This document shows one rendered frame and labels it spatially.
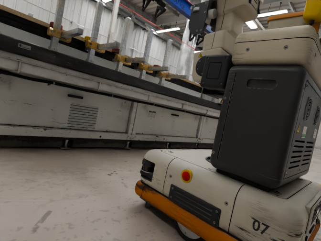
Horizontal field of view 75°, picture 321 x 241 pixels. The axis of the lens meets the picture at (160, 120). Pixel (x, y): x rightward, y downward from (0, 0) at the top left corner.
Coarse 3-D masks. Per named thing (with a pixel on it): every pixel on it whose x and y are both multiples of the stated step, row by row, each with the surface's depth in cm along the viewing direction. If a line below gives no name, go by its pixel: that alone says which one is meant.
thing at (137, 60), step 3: (138, 57) 158; (141, 57) 155; (144, 57) 153; (114, 60) 179; (126, 60) 168; (129, 60) 165; (132, 60) 162; (135, 60) 160; (138, 60) 157; (141, 60) 155; (144, 60) 152; (147, 60) 154; (114, 63) 181
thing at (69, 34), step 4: (76, 28) 118; (80, 28) 117; (64, 32) 129; (68, 32) 125; (72, 32) 121; (76, 32) 117; (80, 32) 117; (64, 36) 130; (68, 36) 128; (72, 36) 126
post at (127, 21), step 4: (128, 20) 166; (124, 24) 167; (128, 24) 166; (124, 28) 167; (128, 28) 167; (124, 32) 166; (128, 32) 168; (124, 36) 166; (124, 40) 166; (120, 44) 168; (124, 44) 167; (120, 48) 167; (124, 48) 167; (120, 52) 167; (124, 52) 168; (120, 64) 168; (120, 68) 168
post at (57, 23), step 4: (60, 0) 130; (64, 0) 131; (60, 4) 130; (64, 4) 132; (56, 8) 131; (60, 8) 130; (56, 12) 130; (60, 12) 131; (56, 16) 130; (60, 16) 131; (56, 20) 130; (60, 20) 132; (56, 24) 130; (60, 24) 132; (56, 28) 131; (60, 28) 132; (52, 36) 132; (52, 40) 131; (56, 40) 132; (52, 44) 131; (56, 44) 133
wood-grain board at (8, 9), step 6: (0, 6) 126; (12, 12) 131; (18, 12) 133; (24, 18) 135; (30, 18) 138; (42, 24) 143; (48, 24) 145; (78, 36) 161; (168, 72) 236; (198, 84) 280
